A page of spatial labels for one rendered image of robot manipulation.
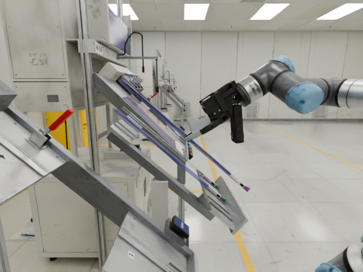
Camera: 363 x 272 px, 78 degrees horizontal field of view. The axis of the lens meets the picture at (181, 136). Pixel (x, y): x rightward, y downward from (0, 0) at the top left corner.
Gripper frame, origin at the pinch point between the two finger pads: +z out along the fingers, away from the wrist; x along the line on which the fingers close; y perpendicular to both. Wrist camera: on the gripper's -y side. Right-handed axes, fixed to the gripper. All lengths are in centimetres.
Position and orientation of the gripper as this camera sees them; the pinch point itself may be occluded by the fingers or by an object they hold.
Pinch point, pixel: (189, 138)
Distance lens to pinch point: 66.9
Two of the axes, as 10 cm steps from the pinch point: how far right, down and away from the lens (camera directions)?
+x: 0.7, 1.9, -9.8
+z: -8.3, 5.6, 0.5
